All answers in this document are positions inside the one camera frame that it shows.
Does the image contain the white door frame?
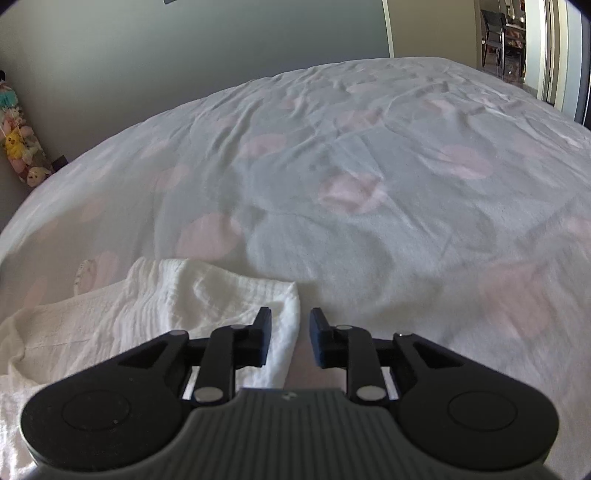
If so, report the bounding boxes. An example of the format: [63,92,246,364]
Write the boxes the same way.
[526,0,588,121]

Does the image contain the dark chair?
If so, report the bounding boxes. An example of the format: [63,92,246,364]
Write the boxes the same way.
[480,9,509,66]

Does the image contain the white crinkled cloth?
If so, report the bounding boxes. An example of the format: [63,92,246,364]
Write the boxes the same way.
[0,257,301,480]

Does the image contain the hanging bunch of plush toys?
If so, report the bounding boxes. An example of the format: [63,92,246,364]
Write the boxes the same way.
[0,69,54,188]

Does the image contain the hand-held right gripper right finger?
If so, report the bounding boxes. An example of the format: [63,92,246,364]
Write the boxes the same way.
[309,307,468,408]

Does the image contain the bed with pink dotted sheet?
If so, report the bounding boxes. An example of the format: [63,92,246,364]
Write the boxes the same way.
[0,56,591,400]

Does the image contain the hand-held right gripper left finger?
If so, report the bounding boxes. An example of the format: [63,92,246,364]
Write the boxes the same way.
[117,306,273,408]

